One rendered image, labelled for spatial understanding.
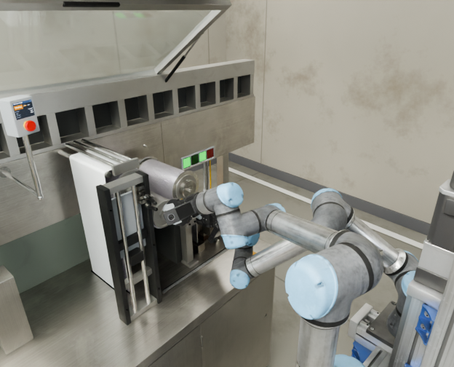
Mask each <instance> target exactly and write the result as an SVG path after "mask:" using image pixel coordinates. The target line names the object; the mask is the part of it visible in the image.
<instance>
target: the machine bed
mask: <svg viewBox="0 0 454 367"><path fill-rule="evenodd" d="M219 238H220V240H219V241H216V242H213V243H210V242H209V241H208V242H206V243H205V244H204V245H205V249H204V250H203V251H202V252H200V253H197V252H195V251H193V255H194V259H196V260H197V261H199V263H198V264H196V265H194V266H193V267H191V268H189V267H187V266H186V265H185V264H182V263H181V262H180V263H178V264H176V263H175V262H173V261H171V260H169V259H168V258H166V257H165V256H163V255H162V254H160V253H158V252H157V259H158V266H159V279H160V286H161V290H163V289H164V288H166V287H167V286H168V285H170V284H172V283H173V282H175V281H176V280H178V279H179V278H181V277H182V276H184V275H185V274H187V273H188V272H190V271H191V270H192V269H194V268H196V267H197V266H199V265H200V264H202V263H203V262H205V261H206V260H207V259H209V258H211V257H212V256H214V255H215V254H216V253H218V252H220V251H221V250H222V249H224V248H225V244H224V241H223V238H222V237H221V235H220V236H219ZM234 251H235V249H229V250H227V251H226V252H225V253H223V254H222V255H220V256H219V257H217V258H216V259H214V260H213V261H211V262H210V263H208V264H207V265H205V266H204V267H202V268H201V269H200V270H198V271H197V272H195V273H193V274H192V275H191V276H189V277H187V278H186V279H185V280H184V281H182V282H181V283H179V284H177V285H176V286H175V287H173V288H171V289H170V290H168V291H167V292H166V293H162V292H161V293H162V302H161V303H159V304H158V303H157V304H156V305H154V306H153V307H152V308H150V309H148V310H147V311H145V312H144V313H143V314H141V315H140V316H138V317H137V318H135V319H134V320H133V321H131V323H130V324H129V325H126V324H125V323H124V322H123V321H121V320H120V319H119V312H118V307H117V303H116V296H115V291H114V289H112V288H111V287H110V286H108V285H107V284H106V283H104V282H103V281H102V280H101V279H100V278H99V277H97V276H96V275H95V274H94V273H92V272H91V271H92V265H91V261H90V259H87V260H86V261H83V262H81V263H80V264H77V265H76V266H74V267H71V268H70V269H68V270H66V271H64V272H62V273H60V274H58V275H56V276H54V277H52V278H50V279H48V280H46V281H44V282H42V283H40V284H38V285H36V286H34V287H32V288H30V289H28V290H26V291H24V292H22V293H20V298H21V301H22V303H23V307H24V310H25V313H26V316H27V318H28V322H29V325H30V327H31V331H32V334H33V339H32V340H30V341H29V342H27V343H25V344H24V345H22V346H20V347H18V348H17V349H16V350H13V351H12V352H10V353H9V354H7V355H6V354H5V353H4V351H3V349H2V348H1V347H0V367H147V366H148V365H149V364H151V363H152V362H153V361H154V360H156V359H157V358H158V357H159V356H160V355H161V354H163V353H164V352H165V351H167V350H168V349H169V348H170V347H171V346H172V345H174V344H175V343H176V342H177V341H179V340H180V339H181V338H183V337H184V336H185V335H186V334H187V333H188V332H189V331H191V330H192V329H193V328H195V327H196V326H197V325H198V324H200V323H201V322H202V321H203V320H204V319H205V318H206V317H208V316H209V315H211V314H212V313H213V312H214V311H215V310H216V309H217V308H219V307H220V306H221V305H222V304H224V303H225V302H226V301H228V300H229V299H230V298H231V297H232V296H233V295H235V294H236V293H237V292H238V291H240V290H241V289H237V288H235V287H233V286H232V285H231V283H230V272H231V268H232V264H233V260H234ZM134 288H135V298H136V302H137V303H138V302H139V301H141V300H143V299H144V298H145V297H146V293H145V288H144V282H143V280H141V281H140V282H138V283H136V284H134Z"/></svg>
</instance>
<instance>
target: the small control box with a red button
mask: <svg viewBox="0 0 454 367"><path fill-rule="evenodd" d="M0 112H1V116H2V119H3V122H4V126H5V130H6V132H7V135H9V136H13V137H17V138H20V137H23V136H25V135H29V134H31V133H36V132H38V131H40V129H39V123H38V119H37V116H36V110H35V107H34V104H33V98H32V96H28V95H16V96H12V97H8V98H2V99H0Z"/></svg>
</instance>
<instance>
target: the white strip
mask: <svg viewBox="0 0 454 367"><path fill-rule="evenodd" d="M58 154H60V155H62V156H64V157H66V158H68V159H70V163H71V169H72V173H73V179H74V183H75V187H76V193H77V197H78V201H79V208H80V212H81V218H82V222H83V226H84V232H85V236H86V240H87V247H88V251H89V257H90V261H91V265H92V271H91V272H92V273H94V274H95V275H96V276H97V277H99V278H100V279H101V280H102V281H103V282H104V283H106V284H107V285H108V286H110V287H111V288H112V289H114V284H113V279H112V275H111V268H110V263H109V259H108V251H107V247H106V242H105V235H104V231H103V223H102V218H101V214H100V207H99V202H98V198H97V190H96V186H98V185H103V184H105V177H106V178H110V177H111V173H110V172H108V171H109V169H107V168H105V167H102V166H100V165H98V164H96V163H94V162H91V161H89V160H88V159H85V158H83V157H80V156H79V155H77V154H69V153H68V152H66V151H63V150H59V151H58Z"/></svg>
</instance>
